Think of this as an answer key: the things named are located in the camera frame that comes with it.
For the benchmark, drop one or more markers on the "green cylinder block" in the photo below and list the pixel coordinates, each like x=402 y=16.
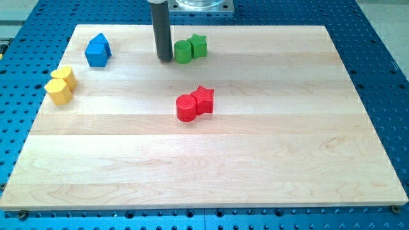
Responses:
x=183 y=52

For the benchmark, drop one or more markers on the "green star block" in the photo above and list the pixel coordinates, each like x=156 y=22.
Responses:
x=199 y=45

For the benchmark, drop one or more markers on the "red star block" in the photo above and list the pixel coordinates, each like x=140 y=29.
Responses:
x=204 y=99

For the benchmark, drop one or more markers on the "red cylinder block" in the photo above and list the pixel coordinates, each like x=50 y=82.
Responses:
x=186 y=108

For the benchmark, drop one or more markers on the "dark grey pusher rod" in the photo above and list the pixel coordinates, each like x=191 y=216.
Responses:
x=161 y=28

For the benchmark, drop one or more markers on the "blue pentagon block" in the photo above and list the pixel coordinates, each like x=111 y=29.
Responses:
x=96 y=55

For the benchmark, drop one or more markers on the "yellow hexagon block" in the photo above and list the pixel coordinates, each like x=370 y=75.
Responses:
x=59 y=91

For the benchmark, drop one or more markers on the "yellow rounded block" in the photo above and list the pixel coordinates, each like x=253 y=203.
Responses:
x=65 y=73

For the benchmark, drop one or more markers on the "blue perforated metal plate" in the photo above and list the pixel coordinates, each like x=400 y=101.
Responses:
x=380 y=78

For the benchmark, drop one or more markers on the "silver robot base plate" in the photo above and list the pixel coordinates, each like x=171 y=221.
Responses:
x=201 y=7

